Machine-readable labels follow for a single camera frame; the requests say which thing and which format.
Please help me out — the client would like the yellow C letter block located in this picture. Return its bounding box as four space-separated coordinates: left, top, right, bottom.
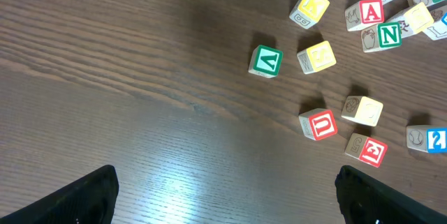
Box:
341 96 383 127

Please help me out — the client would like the red E letter block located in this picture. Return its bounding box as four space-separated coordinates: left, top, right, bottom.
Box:
345 133 388 167

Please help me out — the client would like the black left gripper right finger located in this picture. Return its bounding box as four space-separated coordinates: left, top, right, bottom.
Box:
335 165 446 224

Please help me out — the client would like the blue 2 number block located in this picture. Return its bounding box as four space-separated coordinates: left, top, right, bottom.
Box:
406 125 446 154

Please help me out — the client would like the green V letter block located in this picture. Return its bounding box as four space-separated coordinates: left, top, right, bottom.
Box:
248 45 284 78

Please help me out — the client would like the red U block lower left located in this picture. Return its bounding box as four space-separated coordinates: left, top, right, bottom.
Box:
298 108 338 141

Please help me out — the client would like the yellow block near P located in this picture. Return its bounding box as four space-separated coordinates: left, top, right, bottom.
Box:
387 3 434 38

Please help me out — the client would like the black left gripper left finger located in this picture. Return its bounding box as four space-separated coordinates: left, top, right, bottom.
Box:
1 165 119 224

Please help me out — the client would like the red A letter block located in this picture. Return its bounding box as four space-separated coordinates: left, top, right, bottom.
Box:
345 0 385 31

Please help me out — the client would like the green N letter block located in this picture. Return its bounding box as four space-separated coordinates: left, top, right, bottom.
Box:
360 22 402 53

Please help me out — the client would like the yellow S letter block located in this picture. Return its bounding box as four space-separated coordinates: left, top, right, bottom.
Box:
297 40 337 75

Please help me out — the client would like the blue P letter block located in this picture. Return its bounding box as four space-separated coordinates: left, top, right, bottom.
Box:
423 6 446 40

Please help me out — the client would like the yellow far left block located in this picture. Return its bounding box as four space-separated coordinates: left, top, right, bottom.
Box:
289 0 330 29

